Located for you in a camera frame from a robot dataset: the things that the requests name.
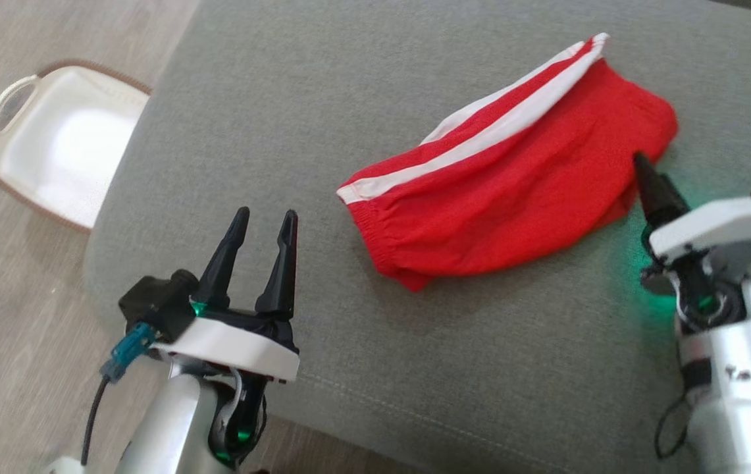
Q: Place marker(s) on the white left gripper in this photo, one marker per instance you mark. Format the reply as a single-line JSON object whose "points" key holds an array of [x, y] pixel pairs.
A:
{"points": [[230, 342]]}

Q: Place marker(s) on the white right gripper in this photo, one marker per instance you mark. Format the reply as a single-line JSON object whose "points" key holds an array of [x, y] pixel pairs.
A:
{"points": [[724, 224]]}

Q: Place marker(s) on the red shorts with white stripes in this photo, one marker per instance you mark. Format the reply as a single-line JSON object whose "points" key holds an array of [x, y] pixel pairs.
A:
{"points": [[513, 191]]}

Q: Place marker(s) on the white laundry basket brown rim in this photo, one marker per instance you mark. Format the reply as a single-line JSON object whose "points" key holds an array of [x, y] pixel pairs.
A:
{"points": [[66, 145]]}

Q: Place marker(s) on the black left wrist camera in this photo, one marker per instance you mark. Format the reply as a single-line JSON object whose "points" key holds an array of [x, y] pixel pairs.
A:
{"points": [[155, 306]]}

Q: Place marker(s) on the blue left camera connector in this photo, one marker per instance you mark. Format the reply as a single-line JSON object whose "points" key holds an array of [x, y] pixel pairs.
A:
{"points": [[126, 352]]}

